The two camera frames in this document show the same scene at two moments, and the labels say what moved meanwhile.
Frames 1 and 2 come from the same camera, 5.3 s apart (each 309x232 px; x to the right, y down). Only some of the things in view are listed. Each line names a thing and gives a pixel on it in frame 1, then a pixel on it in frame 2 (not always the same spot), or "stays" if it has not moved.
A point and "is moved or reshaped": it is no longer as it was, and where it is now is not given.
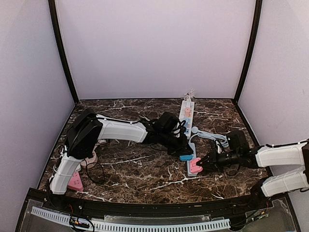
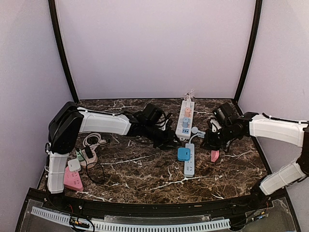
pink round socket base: (88, 163) stays
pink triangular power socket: (75, 182) stays
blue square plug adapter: (186, 157) stays
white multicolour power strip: (186, 114) stays
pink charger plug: (187, 111) stays
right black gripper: (213, 160) -> (209, 143)
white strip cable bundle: (189, 96) stays
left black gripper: (182, 149) -> (168, 140)
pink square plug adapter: (193, 167) is moved or reshaped
